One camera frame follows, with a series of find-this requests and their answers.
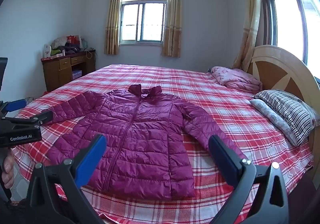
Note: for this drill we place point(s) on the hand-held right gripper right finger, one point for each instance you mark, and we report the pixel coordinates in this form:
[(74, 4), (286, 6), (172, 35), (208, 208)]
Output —
[(223, 159)]

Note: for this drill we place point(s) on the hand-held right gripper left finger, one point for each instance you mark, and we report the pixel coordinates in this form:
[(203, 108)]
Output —
[(92, 156)]

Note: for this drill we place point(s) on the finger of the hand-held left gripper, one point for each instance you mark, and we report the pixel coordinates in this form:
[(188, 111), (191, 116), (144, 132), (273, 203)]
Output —
[(15, 105), (32, 117)]

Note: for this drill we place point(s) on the purple puffer jacket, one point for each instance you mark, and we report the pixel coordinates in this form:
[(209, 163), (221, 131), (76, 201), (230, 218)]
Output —
[(140, 138)]

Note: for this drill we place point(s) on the pile of dark clothes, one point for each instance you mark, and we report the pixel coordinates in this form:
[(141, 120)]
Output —
[(70, 48)]

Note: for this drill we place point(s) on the person's left hand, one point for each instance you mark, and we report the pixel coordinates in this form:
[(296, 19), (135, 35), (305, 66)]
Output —
[(8, 166)]

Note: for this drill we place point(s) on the brown wooden desk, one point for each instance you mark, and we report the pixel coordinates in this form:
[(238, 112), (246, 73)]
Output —
[(52, 73)]

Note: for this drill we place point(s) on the blue box under desk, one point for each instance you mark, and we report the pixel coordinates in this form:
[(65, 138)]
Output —
[(77, 74)]

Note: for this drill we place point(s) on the white floral box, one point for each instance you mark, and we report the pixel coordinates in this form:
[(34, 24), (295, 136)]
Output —
[(47, 51)]

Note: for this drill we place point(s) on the grey floral pillow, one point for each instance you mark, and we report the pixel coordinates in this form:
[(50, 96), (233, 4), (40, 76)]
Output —
[(268, 113)]

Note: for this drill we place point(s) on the red white plaid bed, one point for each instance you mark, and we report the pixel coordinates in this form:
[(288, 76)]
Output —
[(212, 88)]

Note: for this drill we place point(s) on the white plastic bag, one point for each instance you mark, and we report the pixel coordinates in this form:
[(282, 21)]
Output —
[(58, 42)]

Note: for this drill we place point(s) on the striped pillow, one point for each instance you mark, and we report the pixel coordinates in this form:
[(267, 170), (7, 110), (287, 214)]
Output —
[(287, 111)]

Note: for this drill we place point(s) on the folded pink quilt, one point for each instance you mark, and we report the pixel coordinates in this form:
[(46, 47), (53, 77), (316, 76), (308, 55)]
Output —
[(235, 78)]

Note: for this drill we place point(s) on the red gift bag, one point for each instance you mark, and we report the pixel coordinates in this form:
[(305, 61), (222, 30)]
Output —
[(73, 41)]

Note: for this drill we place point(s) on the wooden bed headboard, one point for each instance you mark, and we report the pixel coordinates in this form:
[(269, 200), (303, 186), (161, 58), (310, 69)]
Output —
[(275, 68)]

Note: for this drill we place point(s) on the long beige curtain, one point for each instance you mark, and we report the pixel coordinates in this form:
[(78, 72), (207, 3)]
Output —
[(250, 26)]

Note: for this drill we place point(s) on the sliding window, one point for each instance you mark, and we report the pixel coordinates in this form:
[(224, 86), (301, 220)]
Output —
[(143, 21)]

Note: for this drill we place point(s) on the large window by headboard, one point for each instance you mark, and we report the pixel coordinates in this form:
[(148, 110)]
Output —
[(287, 21)]

